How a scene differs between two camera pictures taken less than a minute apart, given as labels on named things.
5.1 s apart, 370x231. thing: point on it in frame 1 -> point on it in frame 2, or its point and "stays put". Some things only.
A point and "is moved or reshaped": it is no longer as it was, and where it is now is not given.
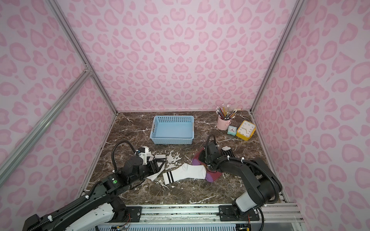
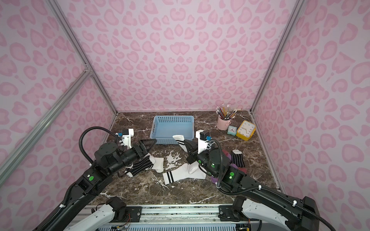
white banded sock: [185, 171] stays put
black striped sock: [227, 151] is moved or reshaped
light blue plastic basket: [172, 130] stays put
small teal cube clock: [231, 130] stays put
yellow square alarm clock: [246, 130] stays put
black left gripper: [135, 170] -> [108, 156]
